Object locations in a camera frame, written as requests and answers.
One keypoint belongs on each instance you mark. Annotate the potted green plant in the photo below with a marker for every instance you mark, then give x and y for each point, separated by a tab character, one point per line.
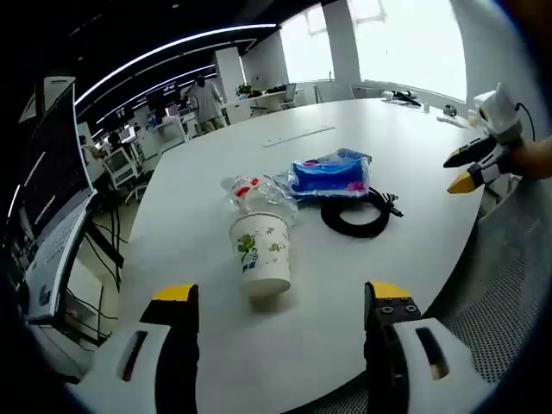
243	90

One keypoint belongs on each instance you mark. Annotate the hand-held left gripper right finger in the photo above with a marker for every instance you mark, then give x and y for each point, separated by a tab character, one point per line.
401	371

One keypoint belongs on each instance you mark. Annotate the white office chair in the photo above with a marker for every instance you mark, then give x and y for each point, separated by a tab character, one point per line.
121	168

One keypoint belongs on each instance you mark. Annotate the clear red-label plastic bottle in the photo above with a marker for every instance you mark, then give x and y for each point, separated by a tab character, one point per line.
246	192

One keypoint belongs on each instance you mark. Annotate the black device on table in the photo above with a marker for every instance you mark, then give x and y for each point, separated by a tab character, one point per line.
405	97

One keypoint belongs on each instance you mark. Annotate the person's right hand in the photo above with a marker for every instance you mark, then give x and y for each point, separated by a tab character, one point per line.
535	157

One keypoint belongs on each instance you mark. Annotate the blue tissue pack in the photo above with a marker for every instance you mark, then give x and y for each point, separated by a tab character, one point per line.
328	179

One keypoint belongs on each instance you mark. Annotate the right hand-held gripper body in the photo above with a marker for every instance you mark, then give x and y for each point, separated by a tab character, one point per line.
500	114

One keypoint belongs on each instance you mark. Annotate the white floral paper cup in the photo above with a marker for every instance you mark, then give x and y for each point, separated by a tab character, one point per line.
261	254

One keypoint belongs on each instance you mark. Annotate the computer monitor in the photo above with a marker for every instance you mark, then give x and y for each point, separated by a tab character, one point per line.
52	194

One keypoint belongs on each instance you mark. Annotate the long ceiling light strip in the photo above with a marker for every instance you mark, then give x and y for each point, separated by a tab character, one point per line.
172	45

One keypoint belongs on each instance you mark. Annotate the white table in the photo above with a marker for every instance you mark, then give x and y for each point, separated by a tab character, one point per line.
194	194

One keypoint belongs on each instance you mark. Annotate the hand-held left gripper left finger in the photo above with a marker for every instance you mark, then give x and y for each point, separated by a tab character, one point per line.
129	371

